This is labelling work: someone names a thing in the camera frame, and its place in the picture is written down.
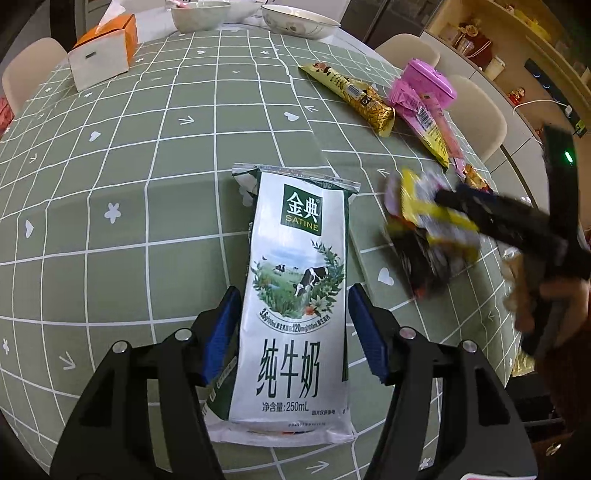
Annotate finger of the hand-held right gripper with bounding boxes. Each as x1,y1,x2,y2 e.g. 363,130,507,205
434,184,571,261

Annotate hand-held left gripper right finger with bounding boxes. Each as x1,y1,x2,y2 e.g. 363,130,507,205
347,284,541,480

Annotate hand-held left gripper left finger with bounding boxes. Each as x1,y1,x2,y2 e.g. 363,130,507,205
51,286,243,480

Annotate yellow black snack wrapper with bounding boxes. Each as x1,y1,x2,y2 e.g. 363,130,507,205
381,167,483,298

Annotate white green milk carton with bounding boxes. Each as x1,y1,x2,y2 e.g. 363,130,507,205
203,162,361,432

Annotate yellow plastic bag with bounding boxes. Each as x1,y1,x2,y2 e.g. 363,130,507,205
510,348,539,377

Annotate person's right hand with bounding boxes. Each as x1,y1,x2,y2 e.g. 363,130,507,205
502,256,591,344

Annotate small gold red wrapper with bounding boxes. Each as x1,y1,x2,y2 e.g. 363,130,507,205
463,164,494,192

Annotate thin pink wrapper strip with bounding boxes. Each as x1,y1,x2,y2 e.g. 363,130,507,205
431,97,468,174

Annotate beige chair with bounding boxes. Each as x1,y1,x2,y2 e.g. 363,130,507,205
374,33,440,75
445,74,509,163
2,38,68,116

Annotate black power strip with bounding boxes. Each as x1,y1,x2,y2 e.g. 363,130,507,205
526,60,574,106

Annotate pink yellow snack wrapper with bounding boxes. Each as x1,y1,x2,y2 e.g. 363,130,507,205
387,78,451,169

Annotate wooden shelf cabinet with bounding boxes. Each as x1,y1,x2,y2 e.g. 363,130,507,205
425,0,591,158

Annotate green checked tablecloth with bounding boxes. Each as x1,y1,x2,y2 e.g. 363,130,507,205
0,14,541,480

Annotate pink plastic lidded box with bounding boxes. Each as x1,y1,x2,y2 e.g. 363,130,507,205
404,58,458,109

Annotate red gift bag with flowers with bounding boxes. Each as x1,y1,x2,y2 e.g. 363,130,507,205
455,23,493,64

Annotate gold snack wrapper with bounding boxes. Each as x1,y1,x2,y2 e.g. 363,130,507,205
298,62,397,137

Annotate grey tall cabinet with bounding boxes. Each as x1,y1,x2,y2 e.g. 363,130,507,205
339,0,435,43

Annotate large white floral bowl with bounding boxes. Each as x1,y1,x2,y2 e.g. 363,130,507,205
261,4,342,42

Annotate orange white tissue box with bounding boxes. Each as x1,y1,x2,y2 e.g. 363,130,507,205
68,0,138,92

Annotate small white bowl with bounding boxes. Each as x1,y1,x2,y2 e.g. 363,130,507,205
172,0,227,33

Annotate white cable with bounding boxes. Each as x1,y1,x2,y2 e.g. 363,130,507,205
512,98,574,117

